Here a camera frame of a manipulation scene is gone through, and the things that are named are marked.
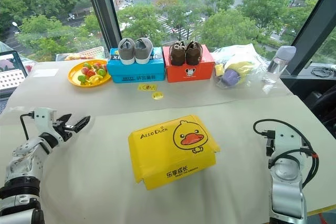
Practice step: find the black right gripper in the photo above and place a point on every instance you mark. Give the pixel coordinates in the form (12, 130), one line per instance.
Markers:
(270, 146)

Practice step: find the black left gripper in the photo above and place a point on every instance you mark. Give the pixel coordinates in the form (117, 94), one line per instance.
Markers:
(64, 132)

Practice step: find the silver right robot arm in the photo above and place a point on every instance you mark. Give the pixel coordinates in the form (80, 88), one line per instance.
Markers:
(286, 190)

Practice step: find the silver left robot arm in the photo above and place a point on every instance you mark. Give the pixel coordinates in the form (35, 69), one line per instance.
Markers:
(25, 155)

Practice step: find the blue shoe box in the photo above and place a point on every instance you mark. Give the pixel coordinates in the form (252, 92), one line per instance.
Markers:
(136, 70)

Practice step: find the yellow duck shoe box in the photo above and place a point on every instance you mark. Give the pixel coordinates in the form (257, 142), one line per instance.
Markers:
(168, 161)

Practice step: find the red shoe box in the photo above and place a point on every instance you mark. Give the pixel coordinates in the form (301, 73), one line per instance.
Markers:
(189, 73)

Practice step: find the green toy apple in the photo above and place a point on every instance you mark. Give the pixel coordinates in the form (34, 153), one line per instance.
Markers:
(81, 78)

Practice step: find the yellow round plate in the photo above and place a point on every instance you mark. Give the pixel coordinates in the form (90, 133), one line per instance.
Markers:
(74, 75)

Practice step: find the yellow toy banana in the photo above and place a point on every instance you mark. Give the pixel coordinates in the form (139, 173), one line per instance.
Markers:
(95, 79)

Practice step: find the red toy fruit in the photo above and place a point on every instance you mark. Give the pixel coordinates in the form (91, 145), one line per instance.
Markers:
(85, 70)

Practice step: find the white paper card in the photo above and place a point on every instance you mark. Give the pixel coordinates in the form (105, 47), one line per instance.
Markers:
(46, 73)

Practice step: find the green toy fruit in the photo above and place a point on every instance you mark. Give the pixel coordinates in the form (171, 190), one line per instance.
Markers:
(102, 72)

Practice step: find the black chair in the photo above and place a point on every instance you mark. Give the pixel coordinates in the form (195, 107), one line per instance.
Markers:
(324, 108)

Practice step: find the white plastic basket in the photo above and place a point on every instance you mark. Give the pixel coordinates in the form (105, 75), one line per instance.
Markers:
(89, 52)

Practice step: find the open laptop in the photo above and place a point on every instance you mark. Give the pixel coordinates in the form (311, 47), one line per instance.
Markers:
(11, 77)

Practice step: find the purple and yellow plush toy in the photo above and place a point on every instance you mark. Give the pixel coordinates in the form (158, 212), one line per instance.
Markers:
(233, 74)

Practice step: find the rectangular yellow duck sticker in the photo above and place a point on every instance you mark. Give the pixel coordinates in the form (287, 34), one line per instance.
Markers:
(147, 87)

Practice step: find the clear bottle with lilac cap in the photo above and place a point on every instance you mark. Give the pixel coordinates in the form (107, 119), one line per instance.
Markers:
(281, 61)

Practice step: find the round yellow duck sticker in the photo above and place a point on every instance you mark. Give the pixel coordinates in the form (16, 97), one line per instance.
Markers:
(157, 95)

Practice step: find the grey canvas shoe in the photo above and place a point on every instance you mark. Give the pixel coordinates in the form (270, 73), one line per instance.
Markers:
(126, 51)
(144, 51)

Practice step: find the clear plastic bag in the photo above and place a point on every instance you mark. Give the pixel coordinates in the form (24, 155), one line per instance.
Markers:
(241, 53)

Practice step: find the brown child shoe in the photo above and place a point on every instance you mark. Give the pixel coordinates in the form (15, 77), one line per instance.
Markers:
(194, 53)
(177, 54)

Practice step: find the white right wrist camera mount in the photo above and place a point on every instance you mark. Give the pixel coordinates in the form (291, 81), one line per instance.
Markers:
(287, 140)

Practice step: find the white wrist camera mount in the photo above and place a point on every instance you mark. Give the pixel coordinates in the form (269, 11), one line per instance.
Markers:
(43, 117)
(287, 140)

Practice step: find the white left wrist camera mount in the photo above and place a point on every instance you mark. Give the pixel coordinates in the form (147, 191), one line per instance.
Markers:
(43, 117)

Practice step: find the black window frame post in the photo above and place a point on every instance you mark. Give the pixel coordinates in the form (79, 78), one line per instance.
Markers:
(105, 11)

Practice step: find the black slanted window frame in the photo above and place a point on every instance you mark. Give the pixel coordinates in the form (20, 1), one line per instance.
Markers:
(312, 22)

